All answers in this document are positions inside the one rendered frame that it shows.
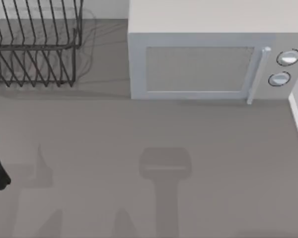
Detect microwave oven door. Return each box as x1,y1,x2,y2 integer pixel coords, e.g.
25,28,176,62
130,34,276,101

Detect pale microwave oven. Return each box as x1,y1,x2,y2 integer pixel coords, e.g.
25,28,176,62
127,0,298,105

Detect small microwave knob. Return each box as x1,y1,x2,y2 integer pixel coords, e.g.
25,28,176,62
267,71,292,87

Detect large microwave knob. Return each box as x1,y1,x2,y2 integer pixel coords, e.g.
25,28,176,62
276,49,298,67

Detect dark wire dish rack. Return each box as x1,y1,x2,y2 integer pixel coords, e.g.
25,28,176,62
0,0,84,88

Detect pale microwave door handle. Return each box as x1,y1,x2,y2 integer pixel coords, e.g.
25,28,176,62
246,46,272,105

